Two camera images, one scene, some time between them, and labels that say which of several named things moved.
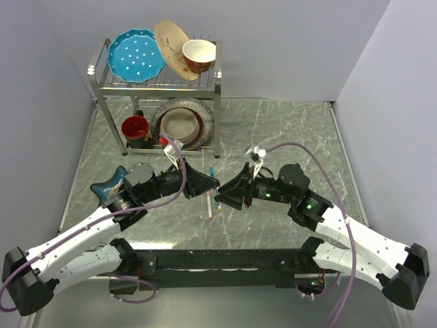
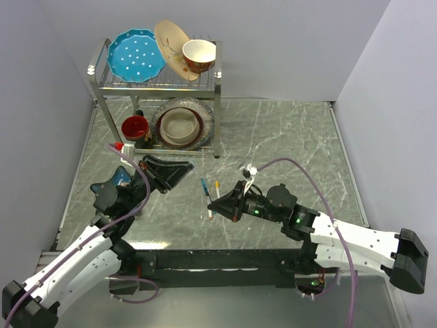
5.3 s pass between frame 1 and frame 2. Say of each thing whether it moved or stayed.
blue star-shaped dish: stayed
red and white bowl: stayed
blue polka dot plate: stayed
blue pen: moved
